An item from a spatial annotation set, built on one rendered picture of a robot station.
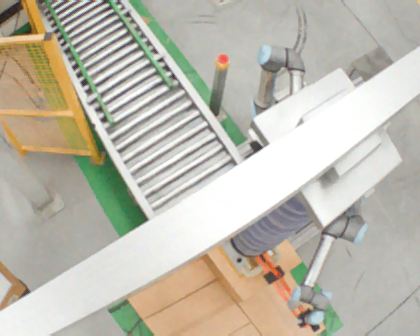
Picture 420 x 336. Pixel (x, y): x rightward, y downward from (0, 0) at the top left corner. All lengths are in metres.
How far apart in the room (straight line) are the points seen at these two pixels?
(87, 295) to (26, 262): 3.26
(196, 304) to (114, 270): 2.52
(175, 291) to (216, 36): 2.19
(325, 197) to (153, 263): 0.44
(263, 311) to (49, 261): 1.74
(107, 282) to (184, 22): 3.84
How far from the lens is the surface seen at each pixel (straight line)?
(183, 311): 3.52
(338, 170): 1.19
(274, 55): 2.75
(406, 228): 4.54
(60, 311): 1.05
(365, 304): 4.35
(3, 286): 3.27
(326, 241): 2.63
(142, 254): 1.02
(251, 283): 3.02
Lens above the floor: 4.07
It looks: 75 degrees down
